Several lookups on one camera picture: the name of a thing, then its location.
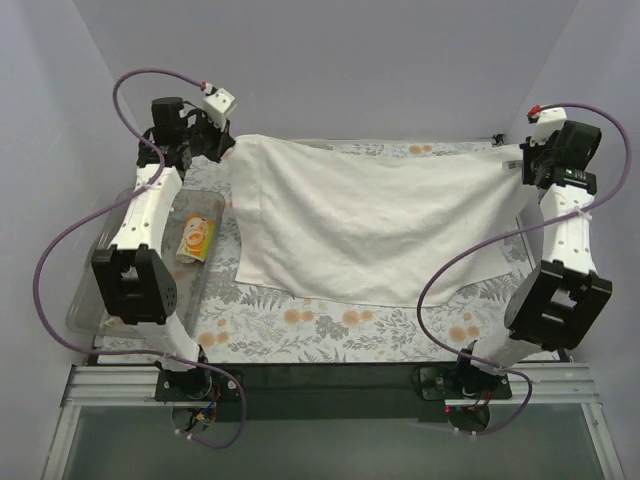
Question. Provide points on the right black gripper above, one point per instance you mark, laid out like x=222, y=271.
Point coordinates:
x=530, y=163

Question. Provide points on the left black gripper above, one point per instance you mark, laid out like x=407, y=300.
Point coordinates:
x=214, y=141

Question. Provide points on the orange patterned towel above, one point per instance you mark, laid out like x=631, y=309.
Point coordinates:
x=196, y=240

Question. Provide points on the white towel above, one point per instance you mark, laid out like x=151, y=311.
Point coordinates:
x=369, y=230

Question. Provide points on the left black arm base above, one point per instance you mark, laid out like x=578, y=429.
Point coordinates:
x=196, y=395

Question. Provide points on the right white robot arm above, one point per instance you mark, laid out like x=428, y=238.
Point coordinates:
x=559, y=301

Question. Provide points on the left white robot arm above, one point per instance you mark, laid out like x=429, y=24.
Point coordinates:
x=135, y=284

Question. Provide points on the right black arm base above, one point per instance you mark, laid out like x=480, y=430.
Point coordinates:
x=461, y=395

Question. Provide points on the clear plastic bin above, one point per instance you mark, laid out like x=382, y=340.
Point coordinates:
x=87, y=313

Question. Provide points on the floral patterned table mat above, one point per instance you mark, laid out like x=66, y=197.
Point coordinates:
x=239, y=322

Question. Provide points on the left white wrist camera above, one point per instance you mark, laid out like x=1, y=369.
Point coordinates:
x=218, y=106

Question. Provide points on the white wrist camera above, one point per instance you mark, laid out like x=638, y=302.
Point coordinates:
x=547, y=121
x=218, y=106

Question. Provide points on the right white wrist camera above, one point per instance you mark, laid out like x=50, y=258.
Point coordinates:
x=547, y=121

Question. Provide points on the aluminium frame rail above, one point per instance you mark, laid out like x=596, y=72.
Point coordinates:
x=553, y=383

